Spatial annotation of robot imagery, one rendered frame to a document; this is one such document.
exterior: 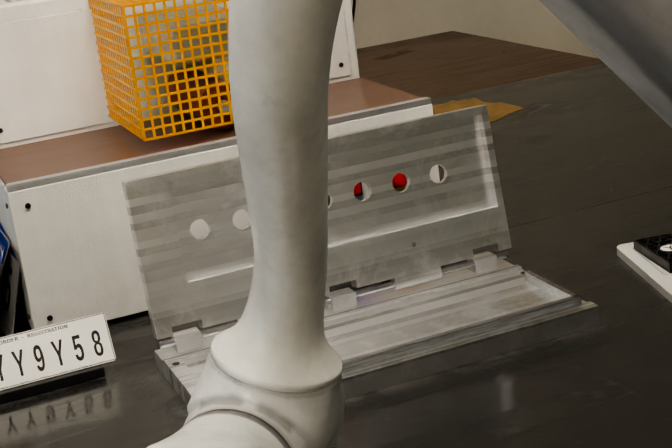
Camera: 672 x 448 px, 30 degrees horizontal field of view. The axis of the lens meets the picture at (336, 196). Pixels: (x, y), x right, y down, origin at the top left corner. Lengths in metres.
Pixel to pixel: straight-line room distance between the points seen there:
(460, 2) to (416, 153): 2.00
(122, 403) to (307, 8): 0.71
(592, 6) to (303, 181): 0.33
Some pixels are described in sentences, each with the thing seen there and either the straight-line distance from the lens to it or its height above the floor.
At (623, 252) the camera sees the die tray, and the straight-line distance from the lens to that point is 1.57.
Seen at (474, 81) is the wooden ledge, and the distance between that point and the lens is 2.73.
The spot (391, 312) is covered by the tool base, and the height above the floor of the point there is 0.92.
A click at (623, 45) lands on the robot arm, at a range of 0.54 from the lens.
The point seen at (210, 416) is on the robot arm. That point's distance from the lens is 0.92.
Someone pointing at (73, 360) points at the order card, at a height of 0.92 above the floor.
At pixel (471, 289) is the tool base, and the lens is 1.45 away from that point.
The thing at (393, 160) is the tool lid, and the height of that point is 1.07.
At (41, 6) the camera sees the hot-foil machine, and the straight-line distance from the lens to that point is 1.70.
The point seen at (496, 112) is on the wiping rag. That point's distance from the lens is 2.39.
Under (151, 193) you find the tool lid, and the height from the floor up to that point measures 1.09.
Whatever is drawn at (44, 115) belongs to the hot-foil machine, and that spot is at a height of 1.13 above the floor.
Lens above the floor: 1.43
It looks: 16 degrees down
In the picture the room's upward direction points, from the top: 7 degrees counter-clockwise
